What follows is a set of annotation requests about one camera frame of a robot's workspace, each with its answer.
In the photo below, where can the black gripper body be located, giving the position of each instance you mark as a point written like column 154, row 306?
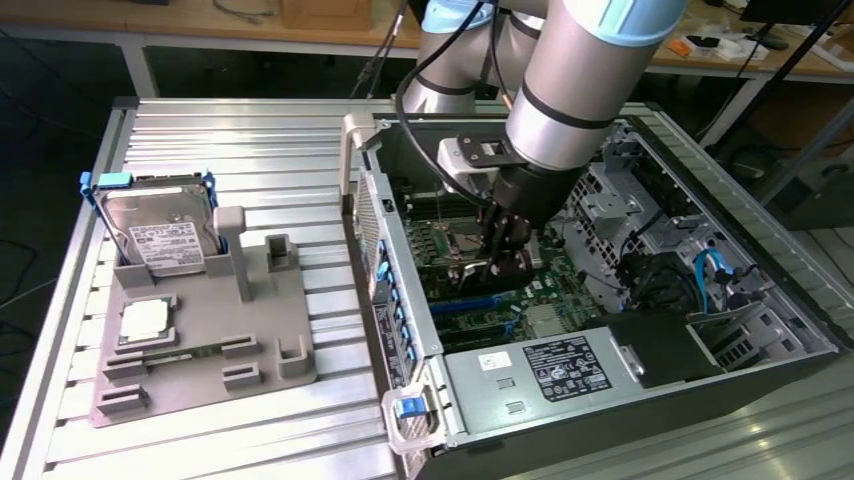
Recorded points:
column 537, row 192

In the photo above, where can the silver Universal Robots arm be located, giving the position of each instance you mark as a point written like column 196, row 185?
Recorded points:
column 574, row 100

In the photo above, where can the long blue expansion slot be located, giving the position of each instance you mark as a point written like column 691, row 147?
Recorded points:
column 464, row 305

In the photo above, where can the black expansion slot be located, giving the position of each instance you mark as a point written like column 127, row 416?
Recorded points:
column 477, row 341

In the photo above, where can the CPU socket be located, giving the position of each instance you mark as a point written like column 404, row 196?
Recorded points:
column 464, row 242

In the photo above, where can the green motherboard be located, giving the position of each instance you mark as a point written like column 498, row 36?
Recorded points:
column 568, row 295

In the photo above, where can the metal disk bay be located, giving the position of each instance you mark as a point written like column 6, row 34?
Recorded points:
column 615, row 205

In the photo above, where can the silver chipset heatsink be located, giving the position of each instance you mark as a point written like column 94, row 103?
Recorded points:
column 544, row 322

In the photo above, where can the grey power supply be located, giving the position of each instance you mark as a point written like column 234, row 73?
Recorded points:
column 501, row 385

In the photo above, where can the blue case latch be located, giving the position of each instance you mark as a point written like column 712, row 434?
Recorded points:
column 409, row 407

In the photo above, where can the wooden desk with clutter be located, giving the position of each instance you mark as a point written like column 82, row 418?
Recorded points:
column 701, row 62

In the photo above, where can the small orange box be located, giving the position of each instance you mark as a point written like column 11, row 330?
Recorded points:
column 677, row 45

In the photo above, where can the open black PC case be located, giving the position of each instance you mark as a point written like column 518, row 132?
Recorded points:
column 768, row 280

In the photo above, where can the black slanted stand pole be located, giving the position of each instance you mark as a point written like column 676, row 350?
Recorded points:
column 781, row 75

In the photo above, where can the grey parts rack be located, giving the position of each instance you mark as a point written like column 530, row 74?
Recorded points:
column 201, row 330

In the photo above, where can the silver hard disk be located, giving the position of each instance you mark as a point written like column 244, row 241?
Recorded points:
column 161, row 235

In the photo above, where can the green RAM stick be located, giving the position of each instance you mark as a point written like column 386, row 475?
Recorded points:
column 181, row 354

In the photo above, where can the black monitor with stand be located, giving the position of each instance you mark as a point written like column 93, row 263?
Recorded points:
column 801, row 10

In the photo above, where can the silver CPU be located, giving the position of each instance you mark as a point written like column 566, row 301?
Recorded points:
column 143, row 322

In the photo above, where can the blue disk carrier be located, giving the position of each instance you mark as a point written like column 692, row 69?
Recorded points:
column 110, row 181

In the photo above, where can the wrist camera grey mount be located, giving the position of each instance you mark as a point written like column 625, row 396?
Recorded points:
column 468, row 160

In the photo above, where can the wooden desk white frame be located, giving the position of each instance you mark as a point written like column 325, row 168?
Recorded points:
column 101, row 35

